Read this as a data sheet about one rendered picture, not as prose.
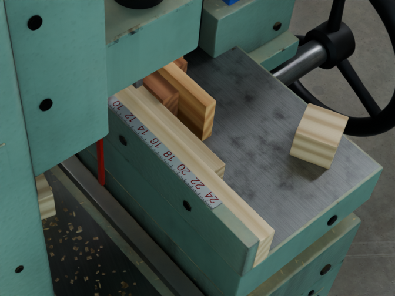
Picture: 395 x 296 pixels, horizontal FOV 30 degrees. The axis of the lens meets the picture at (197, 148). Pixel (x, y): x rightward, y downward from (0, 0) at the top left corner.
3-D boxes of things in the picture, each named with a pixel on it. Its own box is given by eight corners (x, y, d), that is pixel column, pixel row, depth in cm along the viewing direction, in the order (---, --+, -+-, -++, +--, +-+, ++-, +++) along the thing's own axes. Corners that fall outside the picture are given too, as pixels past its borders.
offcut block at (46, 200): (20, 228, 82) (16, 208, 79) (8, 199, 84) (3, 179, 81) (56, 214, 83) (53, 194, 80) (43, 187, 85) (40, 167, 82)
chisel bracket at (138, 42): (198, 59, 74) (205, -7, 67) (83, 124, 68) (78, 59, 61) (151, 18, 77) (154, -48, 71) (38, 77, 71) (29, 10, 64)
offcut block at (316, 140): (340, 139, 80) (348, 116, 77) (328, 170, 78) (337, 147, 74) (301, 125, 81) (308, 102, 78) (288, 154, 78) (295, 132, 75)
